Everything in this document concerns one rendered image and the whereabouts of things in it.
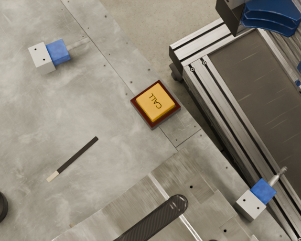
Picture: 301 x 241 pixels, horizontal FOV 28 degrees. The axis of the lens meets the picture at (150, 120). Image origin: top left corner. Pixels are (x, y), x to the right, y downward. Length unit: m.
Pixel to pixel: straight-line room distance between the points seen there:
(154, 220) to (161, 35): 1.18
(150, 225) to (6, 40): 0.54
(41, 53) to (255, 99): 0.86
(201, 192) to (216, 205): 0.05
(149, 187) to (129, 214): 0.06
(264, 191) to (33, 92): 0.54
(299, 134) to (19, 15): 0.97
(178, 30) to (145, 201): 1.17
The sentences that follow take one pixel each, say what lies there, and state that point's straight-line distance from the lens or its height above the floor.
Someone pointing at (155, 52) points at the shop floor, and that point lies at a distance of 2.22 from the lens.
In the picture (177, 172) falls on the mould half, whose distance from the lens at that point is 1.18.
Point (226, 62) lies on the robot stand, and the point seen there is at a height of 0.21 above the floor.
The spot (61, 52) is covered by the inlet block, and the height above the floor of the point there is 0.84.
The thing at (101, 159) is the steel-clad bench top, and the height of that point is 0.80.
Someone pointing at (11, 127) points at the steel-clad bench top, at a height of 0.80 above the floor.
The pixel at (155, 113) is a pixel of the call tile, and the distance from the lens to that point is 1.27.
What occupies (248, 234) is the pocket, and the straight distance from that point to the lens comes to 1.19.
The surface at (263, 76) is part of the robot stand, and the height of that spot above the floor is 0.21.
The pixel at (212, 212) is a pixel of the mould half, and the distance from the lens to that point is 1.17.
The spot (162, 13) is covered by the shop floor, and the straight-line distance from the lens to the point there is 2.28.
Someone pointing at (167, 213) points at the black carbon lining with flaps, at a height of 0.88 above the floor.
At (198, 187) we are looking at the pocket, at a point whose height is 0.86.
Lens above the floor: 2.05
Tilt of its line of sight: 74 degrees down
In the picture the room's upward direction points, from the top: 4 degrees counter-clockwise
